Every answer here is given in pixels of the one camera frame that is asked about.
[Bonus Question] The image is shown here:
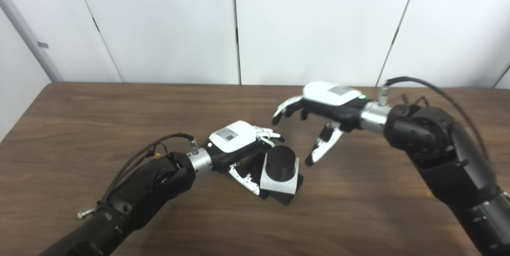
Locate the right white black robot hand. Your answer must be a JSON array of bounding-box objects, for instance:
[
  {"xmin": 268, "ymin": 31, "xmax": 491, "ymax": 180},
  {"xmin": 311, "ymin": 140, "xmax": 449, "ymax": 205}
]
[{"xmin": 272, "ymin": 82, "xmax": 371, "ymax": 167}]

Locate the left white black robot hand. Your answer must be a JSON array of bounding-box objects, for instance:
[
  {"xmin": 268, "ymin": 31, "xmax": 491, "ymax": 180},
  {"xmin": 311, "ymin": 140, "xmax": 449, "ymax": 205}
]
[{"xmin": 201, "ymin": 120, "xmax": 285, "ymax": 197}]

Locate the black cylinder peg with base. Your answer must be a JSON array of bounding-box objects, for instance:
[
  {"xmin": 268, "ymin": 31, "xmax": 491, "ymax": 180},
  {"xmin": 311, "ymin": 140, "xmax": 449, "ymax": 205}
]
[{"xmin": 239, "ymin": 145, "xmax": 304, "ymax": 205}]

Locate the white square piece with hole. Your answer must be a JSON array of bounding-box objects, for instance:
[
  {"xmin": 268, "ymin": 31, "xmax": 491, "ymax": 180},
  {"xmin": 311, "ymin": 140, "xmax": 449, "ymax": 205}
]
[{"xmin": 260, "ymin": 156, "xmax": 300, "ymax": 197}]

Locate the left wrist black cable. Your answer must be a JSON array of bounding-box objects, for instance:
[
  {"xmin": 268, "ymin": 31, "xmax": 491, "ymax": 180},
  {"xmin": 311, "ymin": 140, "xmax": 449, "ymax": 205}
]
[{"xmin": 77, "ymin": 133, "xmax": 199, "ymax": 220}]

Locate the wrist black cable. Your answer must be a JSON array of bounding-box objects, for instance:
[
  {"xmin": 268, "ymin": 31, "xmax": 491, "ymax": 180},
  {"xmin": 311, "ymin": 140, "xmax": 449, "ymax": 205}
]
[
  {"xmin": 77, "ymin": 133, "xmax": 199, "ymax": 220},
  {"xmin": 379, "ymin": 76, "xmax": 490, "ymax": 161}
]

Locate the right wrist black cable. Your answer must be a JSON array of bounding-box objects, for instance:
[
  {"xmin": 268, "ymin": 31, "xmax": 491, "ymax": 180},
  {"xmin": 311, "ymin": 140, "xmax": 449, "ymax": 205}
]
[{"xmin": 379, "ymin": 76, "xmax": 490, "ymax": 161}]

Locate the grey wall post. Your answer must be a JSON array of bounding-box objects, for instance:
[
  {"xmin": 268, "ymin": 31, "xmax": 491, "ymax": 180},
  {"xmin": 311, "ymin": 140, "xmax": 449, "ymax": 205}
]
[{"xmin": 0, "ymin": 0, "xmax": 64, "ymax": 82}]

